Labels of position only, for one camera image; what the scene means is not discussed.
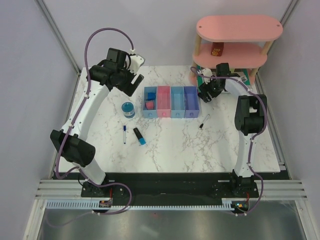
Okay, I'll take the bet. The black pen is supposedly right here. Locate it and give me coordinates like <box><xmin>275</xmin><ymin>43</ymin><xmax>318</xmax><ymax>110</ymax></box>
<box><xmin>199</xmin><ymin>114</ymin><xmax>210</xmax><ymax>130</ymax></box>

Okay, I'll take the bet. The purple drawer bin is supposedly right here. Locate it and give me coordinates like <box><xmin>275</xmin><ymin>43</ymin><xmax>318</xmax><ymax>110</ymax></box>
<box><xmin>184</xmin><ymin>86</ymin><xmax>200</xmax><ymax>118</ymax></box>

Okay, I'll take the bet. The green book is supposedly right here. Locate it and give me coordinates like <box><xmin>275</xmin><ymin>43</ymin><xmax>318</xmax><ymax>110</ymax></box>
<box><xmin>193</xmin><ymin>65</ymin><xmax>253</xmax><ymax>93</ymax></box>

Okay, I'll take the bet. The pink eraser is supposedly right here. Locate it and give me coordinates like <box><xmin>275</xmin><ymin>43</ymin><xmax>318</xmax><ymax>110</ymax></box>
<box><xmin>145</xmin><ymin>100</ymin><xmax>155</xmax><ymax>111</ymax></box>

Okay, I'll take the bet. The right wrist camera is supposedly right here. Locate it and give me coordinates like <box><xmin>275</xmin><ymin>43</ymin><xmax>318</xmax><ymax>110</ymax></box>
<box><xmin>201</xmin><ymin>68</ymin><xmax>213</xmax><ymax>84</ymax></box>

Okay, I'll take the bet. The aluminium frame rail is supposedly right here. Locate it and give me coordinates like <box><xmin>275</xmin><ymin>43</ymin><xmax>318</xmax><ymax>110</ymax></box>
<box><xmin>35</xmin><ymin>179</ymin><xmax>307</xmax><ymax>201</ymax></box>

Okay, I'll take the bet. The blue round tape dispenser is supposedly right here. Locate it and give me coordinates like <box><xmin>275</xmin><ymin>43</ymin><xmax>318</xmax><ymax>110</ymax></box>
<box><xmin>121</xmin><ymin>101</ymin><xmax>135</xmax><ymax>119</ymax></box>

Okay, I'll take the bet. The white cable duct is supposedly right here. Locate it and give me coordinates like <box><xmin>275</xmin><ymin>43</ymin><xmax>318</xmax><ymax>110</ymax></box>
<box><xmin>45</xmin><ymin>198</ymin><xmax>249</xmax><ymax>211</ymax></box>

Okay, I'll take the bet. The red small box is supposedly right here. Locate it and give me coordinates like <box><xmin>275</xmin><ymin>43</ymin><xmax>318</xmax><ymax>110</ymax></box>
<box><xmin>211</xmin><ymin>42</ymin><xmax>224</xmax><ymax>57</ymax></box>

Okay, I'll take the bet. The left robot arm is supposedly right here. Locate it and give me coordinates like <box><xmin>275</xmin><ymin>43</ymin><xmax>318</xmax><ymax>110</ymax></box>
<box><xmin>50</xmin><ymin>48</ymin><xmax>145</xmax><ymax>197</ymax></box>

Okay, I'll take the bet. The blue black highlighter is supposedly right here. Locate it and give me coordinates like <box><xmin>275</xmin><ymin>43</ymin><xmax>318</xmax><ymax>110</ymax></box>
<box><xmin>133</xmin><ymin>127</ymin><xmax>146</xmax><ymax>146</ymax></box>

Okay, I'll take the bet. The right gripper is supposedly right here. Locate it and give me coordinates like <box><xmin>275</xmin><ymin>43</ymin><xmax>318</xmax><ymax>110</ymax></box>
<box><xmin>198</xmin><ymin>75</ymin><xmax>223</xmax><ymax>103</ymax></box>

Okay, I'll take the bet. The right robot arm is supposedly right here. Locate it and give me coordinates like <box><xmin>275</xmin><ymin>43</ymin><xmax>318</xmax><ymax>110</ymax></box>
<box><xmin>192</xmin><ymin>63</ymin><xmax>268</xmax><ymax>197</ymax></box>

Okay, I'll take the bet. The blue white pen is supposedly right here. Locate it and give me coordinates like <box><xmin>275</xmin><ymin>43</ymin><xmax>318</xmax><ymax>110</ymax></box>
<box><xmin>123</xmin><ymin>125</ymin><xmax>127</xmax><ymax>144</ymax></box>

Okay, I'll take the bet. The blue white eraser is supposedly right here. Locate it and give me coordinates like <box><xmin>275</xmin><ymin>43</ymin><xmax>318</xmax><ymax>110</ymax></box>
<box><xmin>146</xmin><ymin>92</ymin><xmax>156</xmax><ymax>101</ymax></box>

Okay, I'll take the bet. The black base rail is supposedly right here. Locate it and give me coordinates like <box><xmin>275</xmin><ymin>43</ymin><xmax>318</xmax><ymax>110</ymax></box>
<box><xmin>65</xmin><ymin>170</ymin><xmax>289</xmax><ymax>205</ymax></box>

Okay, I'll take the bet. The pink drawer bin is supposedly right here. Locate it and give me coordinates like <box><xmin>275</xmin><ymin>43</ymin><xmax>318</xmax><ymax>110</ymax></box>
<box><xmin>156</xmin><ymin>85</ymin><xmax>171</xmax><ymax>118</ymax></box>

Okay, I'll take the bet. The pink three-tier shelf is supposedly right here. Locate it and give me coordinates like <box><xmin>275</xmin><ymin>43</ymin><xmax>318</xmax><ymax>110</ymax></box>
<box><xmin>192</xmin><ymin>14</ymin><xmax>283</xmax><ymax>84</ymax></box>

